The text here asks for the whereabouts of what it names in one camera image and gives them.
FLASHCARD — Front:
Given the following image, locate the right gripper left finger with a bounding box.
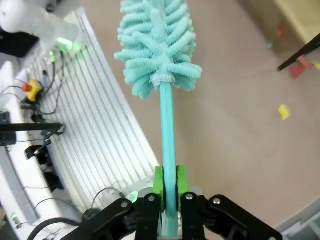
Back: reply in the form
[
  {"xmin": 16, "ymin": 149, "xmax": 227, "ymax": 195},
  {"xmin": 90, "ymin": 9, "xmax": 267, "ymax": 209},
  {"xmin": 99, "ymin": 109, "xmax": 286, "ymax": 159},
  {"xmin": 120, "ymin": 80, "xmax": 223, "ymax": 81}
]
[{"xmin": 67, "ymin": 164, "xmax": 166, "ymax": 240}]

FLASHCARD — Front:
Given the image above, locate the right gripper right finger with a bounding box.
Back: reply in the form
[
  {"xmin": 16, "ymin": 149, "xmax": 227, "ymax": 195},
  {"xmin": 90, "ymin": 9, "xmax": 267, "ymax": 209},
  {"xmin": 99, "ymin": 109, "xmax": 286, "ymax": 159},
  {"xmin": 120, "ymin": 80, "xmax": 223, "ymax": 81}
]
[{"xmin": 176, "ymin": 164, "xmax": 284, "ymax": 240}]

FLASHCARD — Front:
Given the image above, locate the teal microfiber duster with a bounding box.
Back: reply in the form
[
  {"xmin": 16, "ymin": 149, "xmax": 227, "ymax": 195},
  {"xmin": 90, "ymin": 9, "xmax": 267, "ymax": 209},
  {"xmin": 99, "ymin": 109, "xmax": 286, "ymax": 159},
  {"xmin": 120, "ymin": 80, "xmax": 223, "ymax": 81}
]
[{"xmin": 113, "ymin": 0, "xmax": 203, "ymax": 238}]

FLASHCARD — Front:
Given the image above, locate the wooden shelf board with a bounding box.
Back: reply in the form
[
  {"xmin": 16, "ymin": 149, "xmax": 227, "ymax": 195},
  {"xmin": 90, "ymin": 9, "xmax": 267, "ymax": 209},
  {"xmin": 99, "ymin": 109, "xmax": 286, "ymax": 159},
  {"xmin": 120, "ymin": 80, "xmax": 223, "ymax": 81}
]
[{"xmin": 272, "ymin": 0, "xmax": 320, "ymax": 48}]

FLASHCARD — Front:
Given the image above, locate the white ribbed panel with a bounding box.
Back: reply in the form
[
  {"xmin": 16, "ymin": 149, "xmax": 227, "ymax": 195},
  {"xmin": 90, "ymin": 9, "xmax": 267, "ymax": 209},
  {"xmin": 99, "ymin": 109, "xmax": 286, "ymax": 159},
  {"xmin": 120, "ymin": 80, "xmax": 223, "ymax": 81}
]
[{"xmin": 14, "ymin": 7, "xmax": 161, "ymax": 213}]

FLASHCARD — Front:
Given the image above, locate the black clamp stand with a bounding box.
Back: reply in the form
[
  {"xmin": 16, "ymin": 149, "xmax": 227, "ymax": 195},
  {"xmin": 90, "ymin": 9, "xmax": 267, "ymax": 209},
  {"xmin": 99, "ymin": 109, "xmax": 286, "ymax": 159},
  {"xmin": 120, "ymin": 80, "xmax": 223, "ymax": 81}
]
[{"xmin": 0, "ymin": 122, "xmax": 66, "ymax": 161}]

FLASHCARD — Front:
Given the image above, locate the yellow emergency stop button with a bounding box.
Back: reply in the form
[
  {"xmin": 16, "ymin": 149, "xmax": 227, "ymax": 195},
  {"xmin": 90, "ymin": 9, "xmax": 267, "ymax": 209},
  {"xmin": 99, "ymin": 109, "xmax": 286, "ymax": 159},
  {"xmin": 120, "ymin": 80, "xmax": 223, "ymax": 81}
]
[{"xmin": 21, "ymin": 79, "xmax": 42, "ymax": 103}]

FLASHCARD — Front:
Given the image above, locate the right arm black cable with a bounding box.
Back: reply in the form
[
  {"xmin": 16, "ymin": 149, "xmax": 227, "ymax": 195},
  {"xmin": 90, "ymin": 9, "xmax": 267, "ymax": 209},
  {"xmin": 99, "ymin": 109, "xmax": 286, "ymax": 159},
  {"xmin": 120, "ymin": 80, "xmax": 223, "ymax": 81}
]
[{"xmin": 27, "ymin": 216, "xmax": 82, "ymax": 240}]

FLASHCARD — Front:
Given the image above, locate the grey cable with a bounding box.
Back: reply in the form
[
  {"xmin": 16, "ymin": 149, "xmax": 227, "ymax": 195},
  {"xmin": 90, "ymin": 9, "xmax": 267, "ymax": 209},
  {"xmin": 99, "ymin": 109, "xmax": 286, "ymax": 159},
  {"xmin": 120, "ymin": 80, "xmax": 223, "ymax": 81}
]
[{"xmin": 32, "ymin": 47, "xmax": 67, "ymax": 116}]

